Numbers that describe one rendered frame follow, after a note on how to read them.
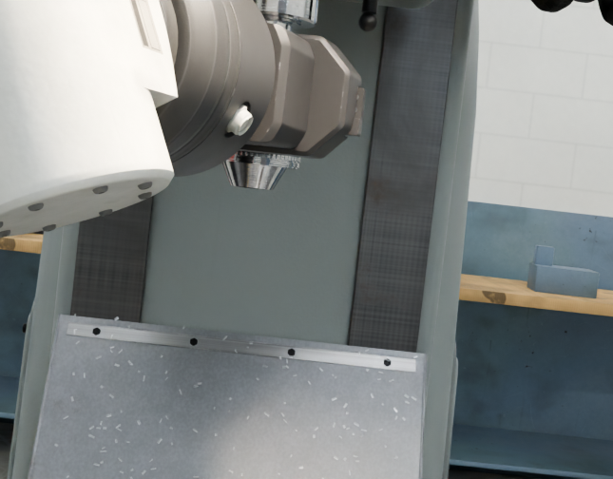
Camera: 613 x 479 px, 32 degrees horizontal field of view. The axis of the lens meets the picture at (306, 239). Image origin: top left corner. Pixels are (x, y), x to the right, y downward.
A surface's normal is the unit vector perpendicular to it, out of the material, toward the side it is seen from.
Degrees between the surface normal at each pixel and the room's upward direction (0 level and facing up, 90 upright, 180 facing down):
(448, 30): 90
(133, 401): 64
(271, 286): 90
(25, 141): 83
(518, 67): 90
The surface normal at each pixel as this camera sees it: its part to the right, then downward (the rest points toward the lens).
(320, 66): -0.29, 0.01
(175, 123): 0.28, 0.50
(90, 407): 0.07, -0.38
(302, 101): 0.95, 0.12
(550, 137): 0.03, 0.06
